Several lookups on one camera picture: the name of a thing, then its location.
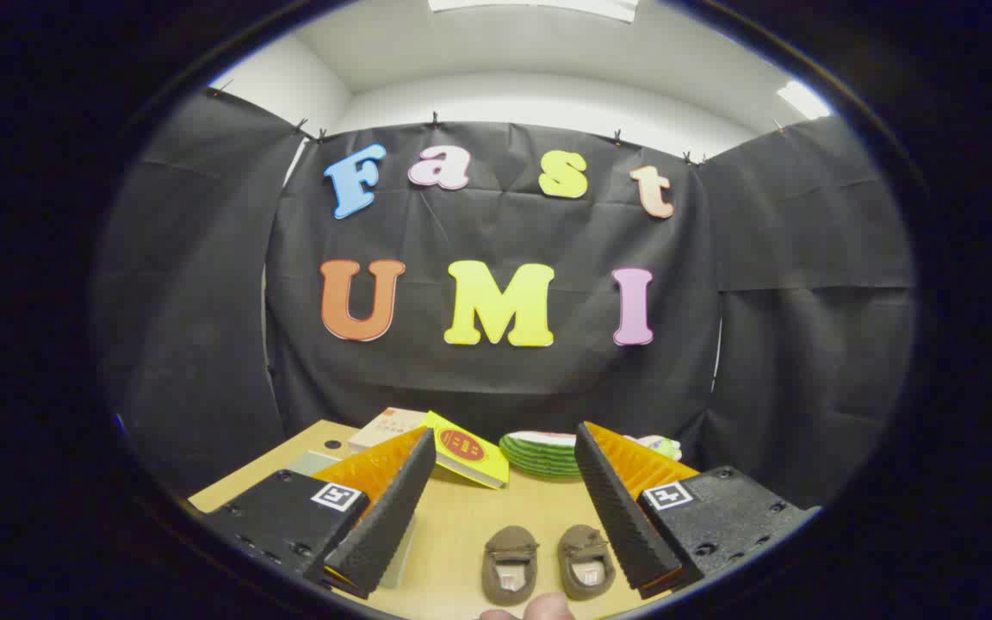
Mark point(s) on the pale green fabric storage box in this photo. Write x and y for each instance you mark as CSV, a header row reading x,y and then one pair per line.
x,y
311,462

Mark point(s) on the black backdrop cloth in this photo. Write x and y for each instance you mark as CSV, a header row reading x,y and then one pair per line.
x,y
496,232

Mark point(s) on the ceiling light panel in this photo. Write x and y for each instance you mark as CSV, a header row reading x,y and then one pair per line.
x,y
539,7
803,100

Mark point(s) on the watermelon slice plush cushion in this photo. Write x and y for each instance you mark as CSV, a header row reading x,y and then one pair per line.
x,y
539,456

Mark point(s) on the brown fuzzy slipper shoe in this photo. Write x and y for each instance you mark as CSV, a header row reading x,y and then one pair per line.
x,y
509,544
584,542

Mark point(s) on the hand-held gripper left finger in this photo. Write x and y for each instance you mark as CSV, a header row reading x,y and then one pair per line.
x,y
393,508

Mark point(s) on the yellow book with red emblem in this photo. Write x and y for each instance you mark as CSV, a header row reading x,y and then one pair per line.
x,y
470,452

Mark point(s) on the beige book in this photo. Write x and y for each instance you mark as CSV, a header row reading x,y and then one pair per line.
x,y
384,426

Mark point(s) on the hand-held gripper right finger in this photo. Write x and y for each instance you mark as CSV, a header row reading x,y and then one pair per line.
x,y
616,508

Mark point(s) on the pink and green plush toy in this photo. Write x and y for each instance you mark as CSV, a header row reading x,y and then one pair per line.
x,y
664,446

